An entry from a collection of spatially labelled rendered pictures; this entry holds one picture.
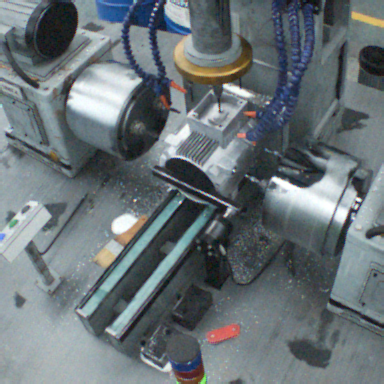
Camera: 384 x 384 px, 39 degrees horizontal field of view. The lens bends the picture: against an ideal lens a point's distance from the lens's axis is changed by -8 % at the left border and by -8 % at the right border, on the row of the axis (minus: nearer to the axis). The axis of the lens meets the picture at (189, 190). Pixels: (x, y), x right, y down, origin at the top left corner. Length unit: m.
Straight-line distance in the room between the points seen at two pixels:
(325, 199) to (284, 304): 0.36
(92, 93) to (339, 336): 0.91
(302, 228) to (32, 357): 0.77
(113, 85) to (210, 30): 0.40
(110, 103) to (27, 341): 0.68
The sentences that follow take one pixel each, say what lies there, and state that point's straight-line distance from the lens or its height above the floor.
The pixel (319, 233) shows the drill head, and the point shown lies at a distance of 1.29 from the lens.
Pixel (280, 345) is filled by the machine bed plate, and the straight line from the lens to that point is 1.46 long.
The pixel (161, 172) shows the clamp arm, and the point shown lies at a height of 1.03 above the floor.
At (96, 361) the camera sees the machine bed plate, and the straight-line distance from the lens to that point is 1.48.
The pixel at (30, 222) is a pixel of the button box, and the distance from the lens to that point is 1.41.
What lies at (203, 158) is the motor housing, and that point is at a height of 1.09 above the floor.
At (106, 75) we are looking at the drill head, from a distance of 1.56.
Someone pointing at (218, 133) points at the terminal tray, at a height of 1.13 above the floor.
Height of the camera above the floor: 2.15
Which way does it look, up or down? 52 degrees down
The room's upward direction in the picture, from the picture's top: 8 degrees counter-clockwise
